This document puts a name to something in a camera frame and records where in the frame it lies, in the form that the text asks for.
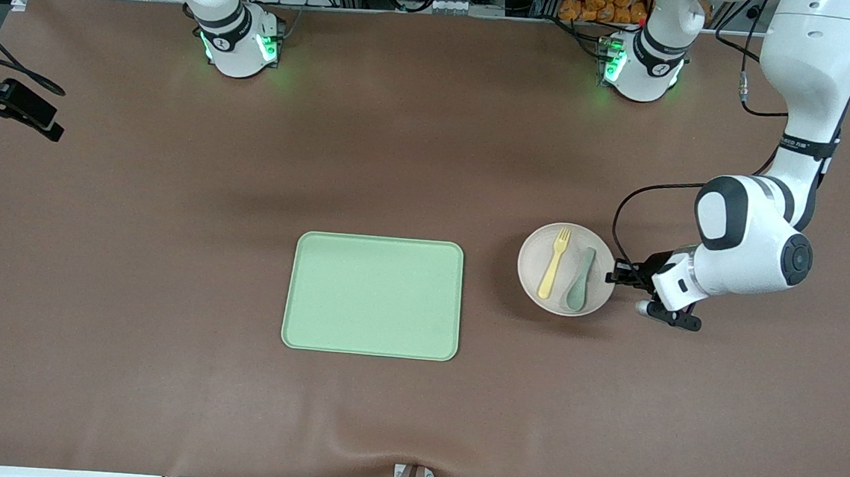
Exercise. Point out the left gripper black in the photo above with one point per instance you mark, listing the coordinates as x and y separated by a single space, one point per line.
652 272

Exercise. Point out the green plastic spoon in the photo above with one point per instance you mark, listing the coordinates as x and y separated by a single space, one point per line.
577 294

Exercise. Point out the yellow plastic fork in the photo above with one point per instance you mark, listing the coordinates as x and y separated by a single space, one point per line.
552 270

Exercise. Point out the round beige plate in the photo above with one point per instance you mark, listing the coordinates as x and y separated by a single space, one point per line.
531 265

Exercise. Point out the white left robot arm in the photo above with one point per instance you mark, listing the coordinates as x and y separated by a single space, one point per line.
760 254

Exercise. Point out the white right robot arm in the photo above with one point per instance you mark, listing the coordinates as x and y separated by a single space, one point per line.
233 38

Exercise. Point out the brown table cover mat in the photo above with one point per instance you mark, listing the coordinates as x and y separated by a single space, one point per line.
170 250

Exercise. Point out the light green rectangular tray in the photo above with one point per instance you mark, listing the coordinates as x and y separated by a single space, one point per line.
372 296

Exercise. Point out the orange snack pile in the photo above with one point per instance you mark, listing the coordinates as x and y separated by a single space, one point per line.
606 0

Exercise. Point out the white connector row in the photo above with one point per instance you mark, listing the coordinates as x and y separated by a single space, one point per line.
452 6

